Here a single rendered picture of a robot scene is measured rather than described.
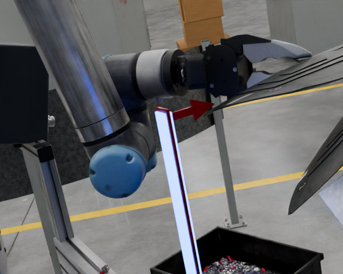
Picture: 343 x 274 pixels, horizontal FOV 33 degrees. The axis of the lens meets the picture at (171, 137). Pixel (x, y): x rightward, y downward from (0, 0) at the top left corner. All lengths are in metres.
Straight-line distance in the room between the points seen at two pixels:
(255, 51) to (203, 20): 7.96
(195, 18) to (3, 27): 3.10
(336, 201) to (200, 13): 8.01
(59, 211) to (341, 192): 0.58
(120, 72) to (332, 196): 0.36
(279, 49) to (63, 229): 0.59
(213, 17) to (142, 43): 3.92
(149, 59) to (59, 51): 0.16
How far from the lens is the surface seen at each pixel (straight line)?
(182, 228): 0.65
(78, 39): 0.78
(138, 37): 4.94
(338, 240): 2.84
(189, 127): 2.75
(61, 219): 1.17
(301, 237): 2.89
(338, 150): 0.95
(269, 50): 0.81
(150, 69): 0.87
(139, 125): 0.91
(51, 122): 1.21
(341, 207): 0.80
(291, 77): 0.70
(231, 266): 1.01
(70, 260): 1.12
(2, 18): 6.81
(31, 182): 2.42
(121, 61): 0.90
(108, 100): 0.79
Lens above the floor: 1.33
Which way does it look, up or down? 16 degrees down
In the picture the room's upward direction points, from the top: 11 degrees counter-clockwise
